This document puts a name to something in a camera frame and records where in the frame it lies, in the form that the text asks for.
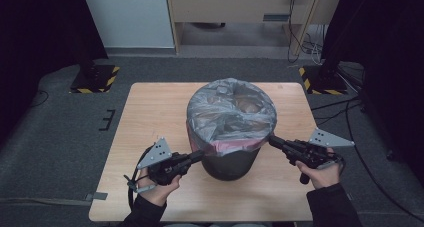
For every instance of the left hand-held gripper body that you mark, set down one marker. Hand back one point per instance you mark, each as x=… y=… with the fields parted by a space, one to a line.
x=160 y=153

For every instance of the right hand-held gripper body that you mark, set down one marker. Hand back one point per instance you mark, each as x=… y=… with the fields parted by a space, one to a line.
x=310 y=152

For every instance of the black mesh trash bin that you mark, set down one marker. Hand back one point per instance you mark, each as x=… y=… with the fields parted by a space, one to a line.
x=230 y=165

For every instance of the grey and pink plastic bag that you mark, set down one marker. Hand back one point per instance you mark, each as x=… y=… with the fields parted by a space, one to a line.
x=230 y=120

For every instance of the person's right hand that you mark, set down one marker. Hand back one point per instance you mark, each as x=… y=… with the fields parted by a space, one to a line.
x=321 y=178

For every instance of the person's left hand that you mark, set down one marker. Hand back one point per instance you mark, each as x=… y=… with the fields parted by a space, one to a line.
x=158 y=193

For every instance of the black yellow striped stand base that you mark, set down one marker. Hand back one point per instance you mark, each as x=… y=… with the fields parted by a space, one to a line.
x=95 y=79
x=325 y=82

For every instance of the grey tape piece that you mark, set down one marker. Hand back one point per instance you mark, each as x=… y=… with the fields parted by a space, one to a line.
x=96 y=196

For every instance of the black metal stand pole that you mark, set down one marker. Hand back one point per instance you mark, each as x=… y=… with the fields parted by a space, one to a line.
x=87 y=53
x=336 y=50

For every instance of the grey desk label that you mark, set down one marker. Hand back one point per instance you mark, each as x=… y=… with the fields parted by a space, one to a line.
x=276 y=17

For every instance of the black curtain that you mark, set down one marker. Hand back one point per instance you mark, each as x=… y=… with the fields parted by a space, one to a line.
x=393 y=53
x=33 y=37

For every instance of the white partition panel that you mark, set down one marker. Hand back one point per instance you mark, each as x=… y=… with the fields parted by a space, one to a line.
x=126 y=17

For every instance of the beige wooden desk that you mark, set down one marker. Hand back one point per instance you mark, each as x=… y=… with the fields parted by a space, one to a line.
x=233 y=7

